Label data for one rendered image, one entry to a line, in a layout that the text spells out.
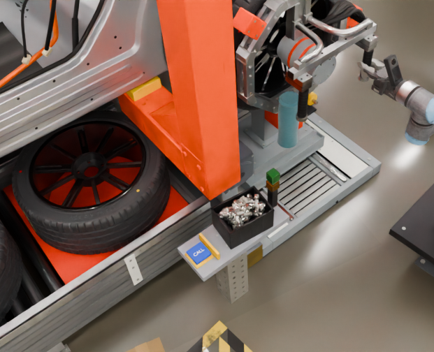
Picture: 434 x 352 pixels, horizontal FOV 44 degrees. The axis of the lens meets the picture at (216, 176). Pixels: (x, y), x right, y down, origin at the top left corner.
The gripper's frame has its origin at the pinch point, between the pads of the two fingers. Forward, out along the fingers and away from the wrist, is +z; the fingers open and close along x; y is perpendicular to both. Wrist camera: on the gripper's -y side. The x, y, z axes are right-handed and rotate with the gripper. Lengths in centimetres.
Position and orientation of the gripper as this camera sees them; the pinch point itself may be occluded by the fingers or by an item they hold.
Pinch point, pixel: (363, 60)
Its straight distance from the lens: 223.3
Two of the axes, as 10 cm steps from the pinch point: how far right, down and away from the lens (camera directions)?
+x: 7.9, -5.1, 3.5
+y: 0.6, 6.3, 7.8
